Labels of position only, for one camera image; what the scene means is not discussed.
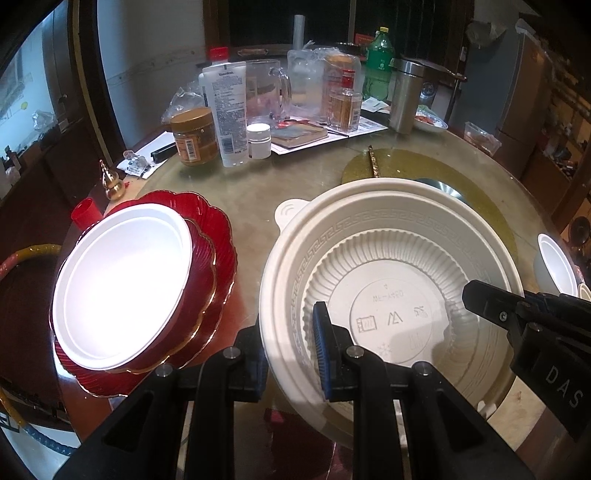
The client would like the small liquor bottle red cap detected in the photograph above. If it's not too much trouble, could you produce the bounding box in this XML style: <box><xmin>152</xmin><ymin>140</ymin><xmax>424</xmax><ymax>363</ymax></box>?
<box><xmin>329</xmin><ymin>69</ymin><xmax>363</xmax><ymax>133</ymax></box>

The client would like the worn brown book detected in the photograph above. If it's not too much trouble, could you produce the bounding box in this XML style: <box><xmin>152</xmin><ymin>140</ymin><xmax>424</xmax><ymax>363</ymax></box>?
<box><xmin>270</xmin><ymin>121</ymin><xmax>329</xmax><ymax>149</ymax></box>

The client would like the white plastic bottle red cap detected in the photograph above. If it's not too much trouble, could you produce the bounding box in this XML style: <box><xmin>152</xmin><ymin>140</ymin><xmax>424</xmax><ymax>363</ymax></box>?
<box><xmin>199</xmin><ymin>46</ymin><xmax>250</xmax><ymax>168</ymax></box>

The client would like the dark wooden chair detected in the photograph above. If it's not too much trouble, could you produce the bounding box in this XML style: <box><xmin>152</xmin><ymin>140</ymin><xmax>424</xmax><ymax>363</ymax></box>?
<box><xmin>418</xmin><ymin>62</ymin><xmax>468</xmax><ymax>126</ymax></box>

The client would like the dark window wooden frame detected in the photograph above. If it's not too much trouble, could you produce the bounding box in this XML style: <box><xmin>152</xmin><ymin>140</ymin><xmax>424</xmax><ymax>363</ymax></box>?
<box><xmin>203</xmin><ymin>0</ymin><xmax>472</xmax><ymax>52</ymax></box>

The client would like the small white jar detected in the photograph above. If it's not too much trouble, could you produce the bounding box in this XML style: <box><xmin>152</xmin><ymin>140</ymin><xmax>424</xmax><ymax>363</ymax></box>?
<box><xmin>246</xmin><ymin>124</ymin><xmax>272</xmax><ymax>160</ymax></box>

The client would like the black rectangular case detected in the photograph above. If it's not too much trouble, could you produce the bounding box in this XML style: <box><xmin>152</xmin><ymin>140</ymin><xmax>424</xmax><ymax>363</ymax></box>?
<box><xmin>151</xmin><ymin>142</ymin><xmax>177</xmax><ymax>164</ymax></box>

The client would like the small red cup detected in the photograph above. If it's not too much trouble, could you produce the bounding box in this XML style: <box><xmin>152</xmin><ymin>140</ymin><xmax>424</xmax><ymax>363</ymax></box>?
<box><xmin>71</xmin><ymin>198</ymin><xmax>103</xmax><ymax>230</ymax></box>

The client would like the deep red glass bowl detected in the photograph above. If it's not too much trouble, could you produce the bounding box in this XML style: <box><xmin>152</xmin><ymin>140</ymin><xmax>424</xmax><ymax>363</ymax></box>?
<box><xmin>48</xmin><ymin>216</ymin><xmax>218</xmax><ymax>376</ymax></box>

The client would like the amber jar gold lid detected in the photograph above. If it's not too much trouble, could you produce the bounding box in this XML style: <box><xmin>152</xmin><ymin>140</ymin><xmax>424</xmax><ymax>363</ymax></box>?
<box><xmin>171</xmin><ymin>107</ymin><xmax>219</xmax><ymax>167</ymax></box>

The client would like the crumpled clear wrapper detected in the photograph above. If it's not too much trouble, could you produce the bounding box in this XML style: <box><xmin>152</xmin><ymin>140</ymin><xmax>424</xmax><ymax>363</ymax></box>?
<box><xmin>117</xmin><ymin>150</ymin><xmax>156</xmax><ymax>178</ymax></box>

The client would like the gold gourd ornament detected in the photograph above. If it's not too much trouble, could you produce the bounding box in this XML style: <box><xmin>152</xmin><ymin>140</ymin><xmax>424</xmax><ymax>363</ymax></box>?
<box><xmin>99</xmin><ymin>159</ymin><xmax>126</xmax><ymax>200</ymax></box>

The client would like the crumpled clear plastic bag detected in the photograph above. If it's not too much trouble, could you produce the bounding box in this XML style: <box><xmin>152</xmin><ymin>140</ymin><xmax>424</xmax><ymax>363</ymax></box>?
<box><xmin>161</xmin><ymin>80</ymin><xmax>206</xmax><ymax>125</ymax></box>

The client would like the large white paper bowl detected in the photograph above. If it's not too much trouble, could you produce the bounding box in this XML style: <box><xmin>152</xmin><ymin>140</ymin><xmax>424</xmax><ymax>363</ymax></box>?
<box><xmin>52</xmin><ymin>204</ymin><xmax>194</xmax><ymax>371</ymax></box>

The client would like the patterned dish with food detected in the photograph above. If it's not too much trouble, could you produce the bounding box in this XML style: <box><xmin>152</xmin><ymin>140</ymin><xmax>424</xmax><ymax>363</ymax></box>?
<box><xmin>413</xmin><ymin>105</ymin><xmax>449</xmax><ymax>134</ymax></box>

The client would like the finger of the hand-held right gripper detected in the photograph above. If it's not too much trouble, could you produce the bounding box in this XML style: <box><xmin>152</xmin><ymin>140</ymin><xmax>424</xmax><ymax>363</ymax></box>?
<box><xmin>463</xmin><ymin>280</ymin><xmax>527</xmax><ymax>329</ymax></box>
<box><xmin>522</xmin><ymin>290</ymin><xmax>591</xmax><ymax>329</ymax></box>

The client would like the clear plastic food container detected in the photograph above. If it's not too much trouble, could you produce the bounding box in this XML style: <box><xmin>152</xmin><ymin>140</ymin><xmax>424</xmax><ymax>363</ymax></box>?
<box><xmin>464</xmin><ymin>121</ymin><xmax>502</xmax><ymax>155</ymax></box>

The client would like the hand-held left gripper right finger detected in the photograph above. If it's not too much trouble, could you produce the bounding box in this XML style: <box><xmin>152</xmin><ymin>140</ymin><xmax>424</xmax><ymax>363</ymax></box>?
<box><xmin>313</xmin><ymin>301</ymin><xmax>536</xmax><ymax>480</ymax></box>

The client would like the small white paper bowl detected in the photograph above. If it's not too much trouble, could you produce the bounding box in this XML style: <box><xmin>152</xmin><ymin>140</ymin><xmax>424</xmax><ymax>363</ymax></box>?
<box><xmin>533</xmin><ymin>233</ymin><xmax>579</xmax><ymax>297</ymax></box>

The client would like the stainless steel thermos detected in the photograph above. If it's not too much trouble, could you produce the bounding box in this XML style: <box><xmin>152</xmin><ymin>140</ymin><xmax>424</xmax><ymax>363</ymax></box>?
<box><xmin>389</xmin><ymin>58</ymin><xmax>426</xmax><ymax>135</ymax></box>

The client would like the red snack packet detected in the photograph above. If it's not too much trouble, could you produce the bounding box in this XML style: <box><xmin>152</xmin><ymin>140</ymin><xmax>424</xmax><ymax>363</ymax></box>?
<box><xmin>318</xmin><ymin>436</ymin><xmax>363</xmax><ymax>480</ymax></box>

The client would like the clear glass pitcher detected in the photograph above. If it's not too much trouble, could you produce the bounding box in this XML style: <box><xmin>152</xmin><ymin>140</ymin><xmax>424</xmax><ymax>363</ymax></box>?
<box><xmin>245</xmin><ymin>59</ymin><xmax>293</xmax><ymax>124</ymax></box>

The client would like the grey refrigerator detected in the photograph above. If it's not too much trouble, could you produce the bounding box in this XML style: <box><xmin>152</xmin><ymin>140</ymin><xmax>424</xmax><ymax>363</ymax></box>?
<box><xmin>462</xmin><ymin>18</ymin><xmax>557</xmax><ymax>172</ymax></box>

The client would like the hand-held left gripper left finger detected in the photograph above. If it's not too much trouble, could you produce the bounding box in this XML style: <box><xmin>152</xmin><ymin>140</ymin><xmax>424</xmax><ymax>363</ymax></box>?
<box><xmin>53</xmin><ymin>323</ymin><xmax>269</xmax><ymax>480</ymax></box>

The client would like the tan labelled jar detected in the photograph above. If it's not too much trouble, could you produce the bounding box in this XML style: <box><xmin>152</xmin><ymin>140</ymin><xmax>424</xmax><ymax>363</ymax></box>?
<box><xmin>323</xmin><ymin>54</ymin><xmax>362</xmax><ymax>95</ymax></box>

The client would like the plastic bag on refrigerator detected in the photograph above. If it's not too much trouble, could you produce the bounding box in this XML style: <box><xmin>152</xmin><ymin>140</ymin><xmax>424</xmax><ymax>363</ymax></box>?
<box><xmin>465</xmin><ymin>20</ymin><xmax>500</xmax><ymax>45</ymax></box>

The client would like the green soda bottle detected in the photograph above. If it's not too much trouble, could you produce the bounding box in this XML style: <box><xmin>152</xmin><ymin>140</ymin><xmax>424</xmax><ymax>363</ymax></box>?
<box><xmin>365</xmin><ymin>26</ymin><xmax>395</xmax><ymax>102</ymax></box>

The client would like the large cream ribbed plastic bowl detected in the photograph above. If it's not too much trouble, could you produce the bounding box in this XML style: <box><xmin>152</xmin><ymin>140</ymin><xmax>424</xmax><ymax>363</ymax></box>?
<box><xmin>259</xmin><ymin>179</ymin><xmax>526</xmax><ymax>452</ymax></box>

